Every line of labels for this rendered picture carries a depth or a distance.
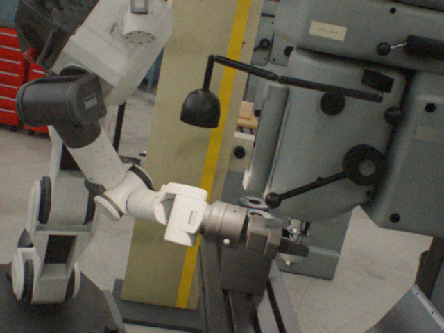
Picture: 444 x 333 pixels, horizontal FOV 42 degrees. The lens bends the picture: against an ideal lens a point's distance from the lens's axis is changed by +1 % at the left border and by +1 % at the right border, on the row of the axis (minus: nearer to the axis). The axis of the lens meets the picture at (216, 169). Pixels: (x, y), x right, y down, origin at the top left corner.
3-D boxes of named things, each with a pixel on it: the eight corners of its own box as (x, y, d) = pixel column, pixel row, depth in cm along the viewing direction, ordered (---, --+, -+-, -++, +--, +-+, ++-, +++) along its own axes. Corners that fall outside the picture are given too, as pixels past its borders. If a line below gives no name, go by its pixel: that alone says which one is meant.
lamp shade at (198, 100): (171, 116, 105) (177, 83, 103) (200, 117, 110) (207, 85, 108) (196, 128, 100) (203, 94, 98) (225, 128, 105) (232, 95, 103)
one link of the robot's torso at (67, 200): (29, 214, 177) (46, 62, 167) (87, 216, 184) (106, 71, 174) (35, 232, 163) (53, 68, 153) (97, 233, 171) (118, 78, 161)
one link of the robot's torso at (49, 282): (12, 280, 196) (31, 169, 171) (72, 279, 204) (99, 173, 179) (12, 317, 185) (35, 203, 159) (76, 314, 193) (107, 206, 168)
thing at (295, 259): (304, 259, 120) (311, 234, 118) (297, 266, 116) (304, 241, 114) (283, 250, 121) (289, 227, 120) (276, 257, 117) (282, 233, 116)
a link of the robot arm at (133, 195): (157, 234, 128) (118, 223, 143) (186, 202, 132) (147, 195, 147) (129, 200, 123) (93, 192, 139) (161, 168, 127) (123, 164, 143)
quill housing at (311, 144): (267, 224, 104) (310, 49, 95) (252, 186, 124) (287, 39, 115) (366, 241, 107) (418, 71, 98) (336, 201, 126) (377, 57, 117)
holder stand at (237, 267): (218, 288, 151) (234, 218, 145) (219, 252, 172) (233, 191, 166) (263, 297, 151) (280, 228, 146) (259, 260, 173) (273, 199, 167)
